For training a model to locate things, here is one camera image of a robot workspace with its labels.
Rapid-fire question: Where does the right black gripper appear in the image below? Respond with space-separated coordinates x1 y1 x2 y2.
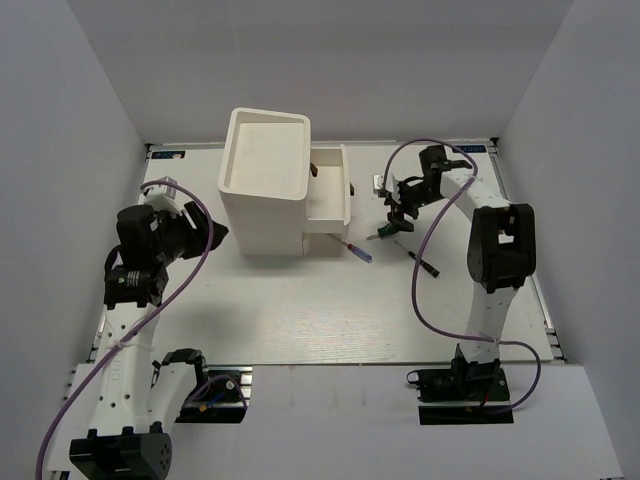
385 180 445 232

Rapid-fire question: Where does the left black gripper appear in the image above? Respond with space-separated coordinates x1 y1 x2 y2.
152 200 229 265

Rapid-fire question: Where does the green stubby screwdriver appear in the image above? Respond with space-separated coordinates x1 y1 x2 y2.
366 223 398 241

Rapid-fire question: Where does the black green precision screwdriver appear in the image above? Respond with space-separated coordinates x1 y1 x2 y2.
396 241 440 278

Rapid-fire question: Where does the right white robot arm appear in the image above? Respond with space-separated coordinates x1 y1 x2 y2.
373 140 536 399

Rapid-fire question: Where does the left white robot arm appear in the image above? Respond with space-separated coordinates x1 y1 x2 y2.
69 201 228 479

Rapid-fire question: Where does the red blue screwdriver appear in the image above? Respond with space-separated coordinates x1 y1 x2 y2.
329 234 373 263

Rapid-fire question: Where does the white drawer cabinet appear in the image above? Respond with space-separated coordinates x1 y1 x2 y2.
218 108 311 257

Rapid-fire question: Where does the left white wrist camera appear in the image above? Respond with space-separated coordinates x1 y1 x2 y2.
141 177 182 217

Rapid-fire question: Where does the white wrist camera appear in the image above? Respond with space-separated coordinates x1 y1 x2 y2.
372 174 387 198
141 177 182 217

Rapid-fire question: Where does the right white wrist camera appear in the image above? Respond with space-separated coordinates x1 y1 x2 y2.
372 174 387 198

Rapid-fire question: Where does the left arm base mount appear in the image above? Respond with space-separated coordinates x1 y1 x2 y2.
176 366 253 425

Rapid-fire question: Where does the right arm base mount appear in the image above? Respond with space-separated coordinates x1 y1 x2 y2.
406 368 514 426

